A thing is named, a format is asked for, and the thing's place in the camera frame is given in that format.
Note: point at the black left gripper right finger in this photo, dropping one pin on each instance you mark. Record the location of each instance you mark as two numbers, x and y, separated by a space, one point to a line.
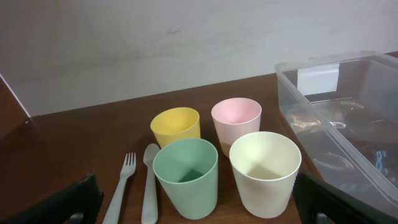
320 202

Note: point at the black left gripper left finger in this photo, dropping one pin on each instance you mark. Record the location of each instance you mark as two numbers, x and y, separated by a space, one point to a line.
83 197

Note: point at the yellow plastic cup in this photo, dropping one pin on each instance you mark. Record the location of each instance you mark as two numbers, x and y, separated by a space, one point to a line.
176 124

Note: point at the clear plastic container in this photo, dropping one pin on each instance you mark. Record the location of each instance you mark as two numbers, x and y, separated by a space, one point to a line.
342 108

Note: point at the white plastic fork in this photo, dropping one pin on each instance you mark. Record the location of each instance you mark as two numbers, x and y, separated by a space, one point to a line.
128 169

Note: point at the cream plastic cup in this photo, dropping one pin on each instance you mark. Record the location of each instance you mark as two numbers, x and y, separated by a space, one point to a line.
265 166

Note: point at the white plastic spoon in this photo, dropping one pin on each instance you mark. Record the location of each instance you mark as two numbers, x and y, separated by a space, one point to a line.
149 207

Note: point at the green plastic cup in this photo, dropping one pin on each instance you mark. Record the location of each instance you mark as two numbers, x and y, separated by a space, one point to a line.
187 170

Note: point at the pink plastic cup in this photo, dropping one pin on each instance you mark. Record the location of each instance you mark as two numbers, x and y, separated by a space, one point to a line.
233 118

